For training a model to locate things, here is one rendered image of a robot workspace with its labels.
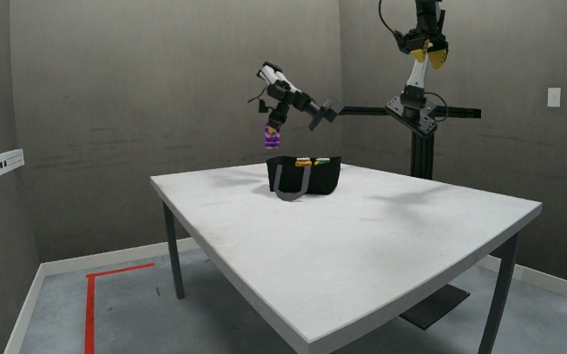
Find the yellow drink can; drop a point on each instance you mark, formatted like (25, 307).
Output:
(301, 162)

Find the purple drink can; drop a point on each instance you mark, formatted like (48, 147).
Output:
(272, 141)

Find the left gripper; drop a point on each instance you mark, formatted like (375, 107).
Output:
(418, 42)

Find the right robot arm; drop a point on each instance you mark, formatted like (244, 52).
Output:
(286, 94)

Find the black tote bag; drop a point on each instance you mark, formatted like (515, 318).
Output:
(284, 176)

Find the green and yellow soda can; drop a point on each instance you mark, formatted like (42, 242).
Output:
(321, 160)

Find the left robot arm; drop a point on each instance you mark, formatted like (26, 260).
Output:
(407, 106)

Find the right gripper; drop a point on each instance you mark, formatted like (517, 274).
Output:
(273, 121)

